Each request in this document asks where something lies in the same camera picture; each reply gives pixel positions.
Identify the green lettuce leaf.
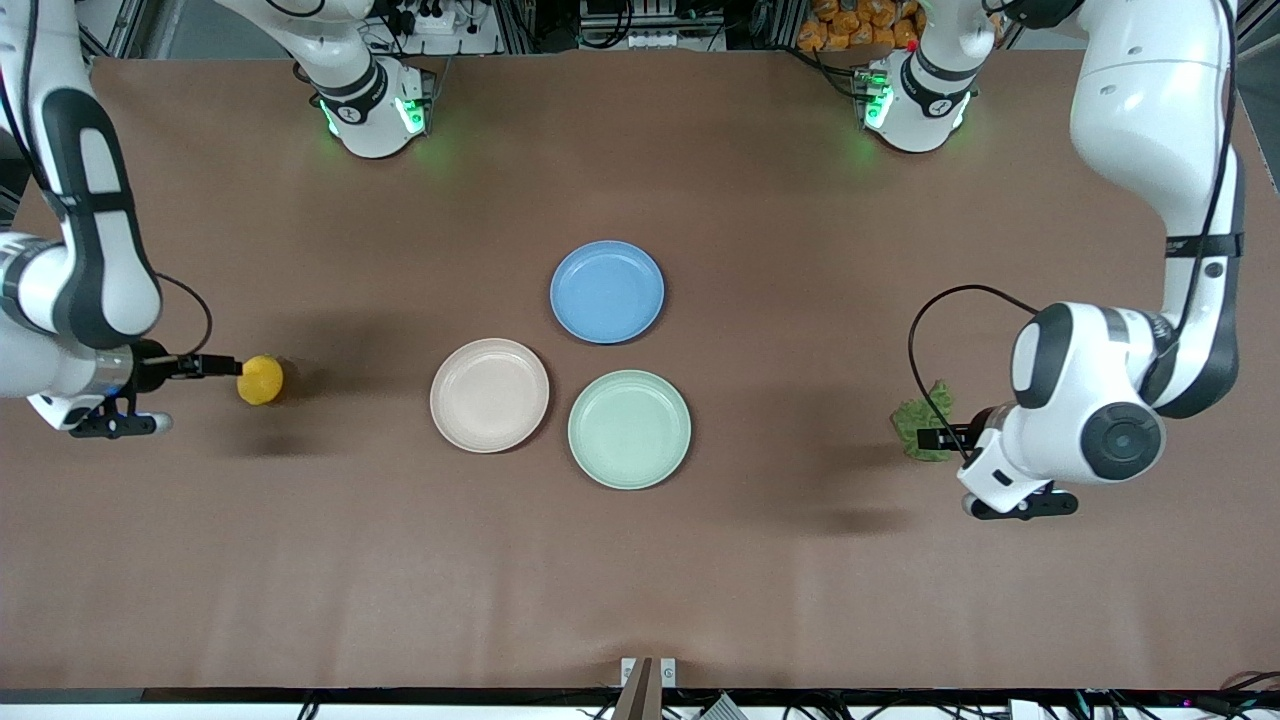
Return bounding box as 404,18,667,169
891,378,958,464

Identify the yellow lemon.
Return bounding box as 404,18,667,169
236,354,285,407

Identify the pale beige round plate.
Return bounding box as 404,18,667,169
429,337,551,455

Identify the pale green round plate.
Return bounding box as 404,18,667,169
567,369,693,491

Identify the blue round plate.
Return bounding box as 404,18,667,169
549,239,666,346

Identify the white power strip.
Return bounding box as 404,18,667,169
385,0,473,37

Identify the box of orange packets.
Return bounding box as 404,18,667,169
797,0,926,53

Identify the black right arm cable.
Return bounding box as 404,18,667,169
0,0,214,361

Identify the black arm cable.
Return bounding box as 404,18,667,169
0,0,214,361
908,0,1241,463

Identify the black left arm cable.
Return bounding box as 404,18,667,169
908,0,1241,463

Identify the brown post with white brackets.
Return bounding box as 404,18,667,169
612,656,678,720

